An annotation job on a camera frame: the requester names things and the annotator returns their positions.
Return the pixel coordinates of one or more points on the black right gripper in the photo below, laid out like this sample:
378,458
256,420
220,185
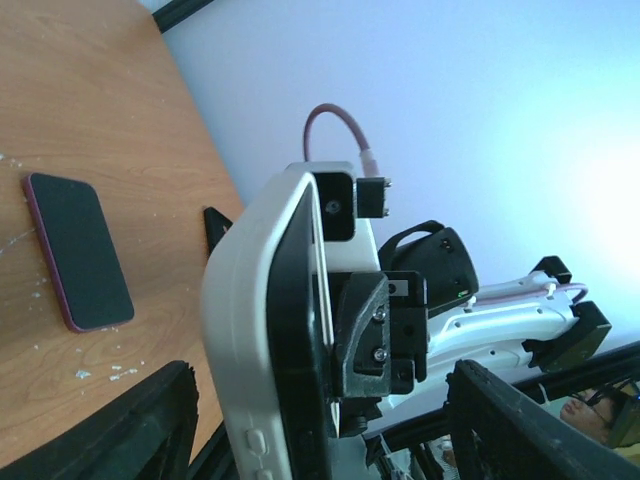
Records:
368,360

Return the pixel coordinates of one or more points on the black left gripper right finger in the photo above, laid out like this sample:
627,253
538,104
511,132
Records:
497,432

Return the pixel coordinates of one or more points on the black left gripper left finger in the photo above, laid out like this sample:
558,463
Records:
145,433

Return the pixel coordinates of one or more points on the white clear phone case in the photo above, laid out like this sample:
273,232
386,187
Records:
233,299

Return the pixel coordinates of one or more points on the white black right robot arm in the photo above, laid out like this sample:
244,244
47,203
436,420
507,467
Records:
542,320

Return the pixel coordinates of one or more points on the red-edged black phone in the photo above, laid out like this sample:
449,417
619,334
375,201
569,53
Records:
84,268

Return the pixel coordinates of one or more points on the person face with glasses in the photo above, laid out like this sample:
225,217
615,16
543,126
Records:
607,415

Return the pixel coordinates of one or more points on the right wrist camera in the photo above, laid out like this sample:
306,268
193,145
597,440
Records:
344,199

